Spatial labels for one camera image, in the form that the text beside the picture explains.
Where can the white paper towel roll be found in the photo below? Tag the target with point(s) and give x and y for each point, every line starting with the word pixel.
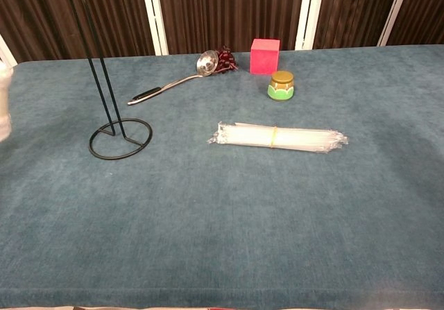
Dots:
pixel 4 102

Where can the yellow rubber band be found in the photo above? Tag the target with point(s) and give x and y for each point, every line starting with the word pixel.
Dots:
pixel 274 138

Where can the blue table cloth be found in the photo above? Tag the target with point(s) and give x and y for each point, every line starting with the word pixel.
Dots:
pixel 222 213

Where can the bundle of clear plastic straws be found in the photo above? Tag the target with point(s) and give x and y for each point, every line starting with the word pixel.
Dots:
pixel 298 139

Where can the green jar with gold lid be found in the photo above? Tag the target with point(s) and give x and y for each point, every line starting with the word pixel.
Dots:
pixel 281 88

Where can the pink red cube block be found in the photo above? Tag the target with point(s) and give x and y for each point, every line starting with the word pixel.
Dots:
pixel 264 57

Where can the white partition post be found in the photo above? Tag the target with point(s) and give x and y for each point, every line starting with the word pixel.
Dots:
pixel 393 13
pixel 6 51
pixel 309 11
pixel 154 13

